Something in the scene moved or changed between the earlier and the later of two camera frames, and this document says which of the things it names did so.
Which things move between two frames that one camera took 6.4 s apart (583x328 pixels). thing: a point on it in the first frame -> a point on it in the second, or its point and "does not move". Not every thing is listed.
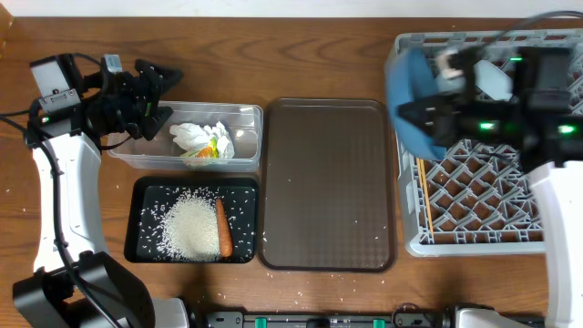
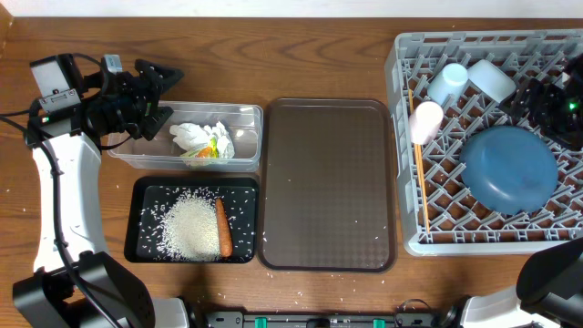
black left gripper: x=142 y=105 does not move
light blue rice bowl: x=491 y=79 does not move
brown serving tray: x=327 y=186 does not move
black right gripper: x=453 y=108 -> x=551 y=94
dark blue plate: x=409 y=76 -> x=508 y=170
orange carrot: x=224 y=230 does not move
